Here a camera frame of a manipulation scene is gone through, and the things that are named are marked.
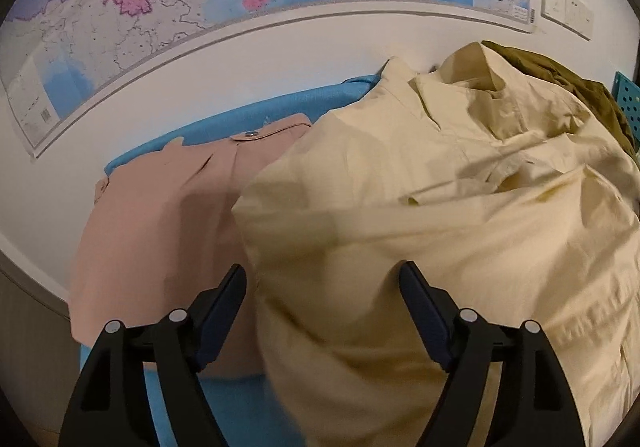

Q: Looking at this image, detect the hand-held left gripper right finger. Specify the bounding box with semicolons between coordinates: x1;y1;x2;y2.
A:
397;260;586;447

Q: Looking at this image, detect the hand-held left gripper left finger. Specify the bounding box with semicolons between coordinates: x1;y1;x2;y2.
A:
57;263;248;447

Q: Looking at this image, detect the cream yellow shirt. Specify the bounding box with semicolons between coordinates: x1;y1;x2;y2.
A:
232;41;640;447

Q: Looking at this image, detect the pink garment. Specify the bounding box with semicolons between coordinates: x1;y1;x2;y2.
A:
67;113;313;380

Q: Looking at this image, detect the blue bed sheet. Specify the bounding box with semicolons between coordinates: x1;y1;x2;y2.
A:
80;74;381;447

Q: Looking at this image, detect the olive green garment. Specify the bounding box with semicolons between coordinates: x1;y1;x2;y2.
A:
482;40;638;155

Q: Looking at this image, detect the teal perforated plastic chair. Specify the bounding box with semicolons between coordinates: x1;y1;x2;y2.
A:
611;70;640;148

